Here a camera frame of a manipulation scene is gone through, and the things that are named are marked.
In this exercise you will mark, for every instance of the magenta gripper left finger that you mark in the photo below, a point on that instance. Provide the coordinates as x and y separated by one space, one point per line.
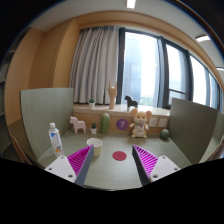
73 168

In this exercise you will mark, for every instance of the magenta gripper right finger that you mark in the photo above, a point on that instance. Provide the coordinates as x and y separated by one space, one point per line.
151 167

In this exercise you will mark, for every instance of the clear plastic water bottle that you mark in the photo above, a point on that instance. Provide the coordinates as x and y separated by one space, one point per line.
55 140

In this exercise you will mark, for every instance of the white paper cup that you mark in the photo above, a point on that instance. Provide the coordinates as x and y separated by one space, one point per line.
97 144

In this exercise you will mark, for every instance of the red round coaster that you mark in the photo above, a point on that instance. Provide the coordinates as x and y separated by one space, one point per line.
119 155

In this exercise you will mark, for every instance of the small round green cactus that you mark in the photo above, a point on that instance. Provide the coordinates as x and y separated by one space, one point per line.
164 134

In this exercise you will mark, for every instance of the small potted plant on desk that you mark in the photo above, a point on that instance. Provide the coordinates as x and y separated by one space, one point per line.
93 128

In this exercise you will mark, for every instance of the plush mouse toy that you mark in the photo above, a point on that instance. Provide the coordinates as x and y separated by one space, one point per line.
139 125

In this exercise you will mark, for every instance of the pink wooden horse figure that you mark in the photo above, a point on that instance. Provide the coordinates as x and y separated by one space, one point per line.
77 124

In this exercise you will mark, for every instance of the purple round number sign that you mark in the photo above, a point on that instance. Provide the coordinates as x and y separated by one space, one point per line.
122 124

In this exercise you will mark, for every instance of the tall green cactus ornament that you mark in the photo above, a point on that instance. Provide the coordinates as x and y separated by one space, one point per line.
104 123

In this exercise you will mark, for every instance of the right green desk partition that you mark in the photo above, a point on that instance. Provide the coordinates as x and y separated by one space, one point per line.
197 130

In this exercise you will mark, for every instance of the green desk partition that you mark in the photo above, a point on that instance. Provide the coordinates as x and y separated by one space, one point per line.
197 130
41 107

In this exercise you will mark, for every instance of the small potted plant on sill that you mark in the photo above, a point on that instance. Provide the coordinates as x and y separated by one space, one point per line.
91 103

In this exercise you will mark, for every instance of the black horse figure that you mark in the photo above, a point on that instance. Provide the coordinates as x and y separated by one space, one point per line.
131 102

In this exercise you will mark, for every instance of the left green desk partition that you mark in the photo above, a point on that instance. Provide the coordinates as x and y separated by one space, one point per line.
41 107

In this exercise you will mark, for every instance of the wooden hand sculpture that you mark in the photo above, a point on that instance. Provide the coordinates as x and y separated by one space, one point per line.
112 92

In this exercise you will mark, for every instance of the grey curtain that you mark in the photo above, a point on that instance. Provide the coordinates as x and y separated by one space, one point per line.
95 64

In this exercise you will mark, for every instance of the left white wall socket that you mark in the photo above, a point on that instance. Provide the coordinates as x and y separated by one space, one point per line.
153 122

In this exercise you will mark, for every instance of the white wall socket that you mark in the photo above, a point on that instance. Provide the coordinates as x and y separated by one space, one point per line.
162 122
153 122

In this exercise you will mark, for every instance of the right white wall socket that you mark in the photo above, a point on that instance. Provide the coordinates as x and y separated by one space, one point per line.
162 122

